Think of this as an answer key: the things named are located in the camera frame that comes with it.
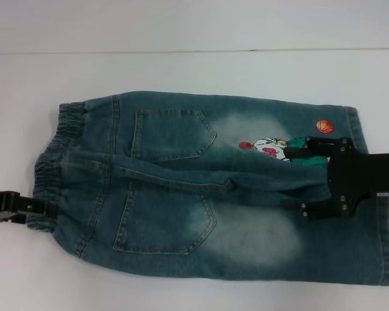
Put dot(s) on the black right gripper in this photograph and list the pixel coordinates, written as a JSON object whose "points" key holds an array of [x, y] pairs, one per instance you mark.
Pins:
{"points": [[353, 176]]}

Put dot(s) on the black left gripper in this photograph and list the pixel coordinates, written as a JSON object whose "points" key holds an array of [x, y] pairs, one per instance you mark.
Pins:
{"points": [[0, 201]]}

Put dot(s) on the blue denim shorts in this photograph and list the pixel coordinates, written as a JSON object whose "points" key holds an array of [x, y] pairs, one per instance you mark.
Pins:
{"points": [[168, 201]]}

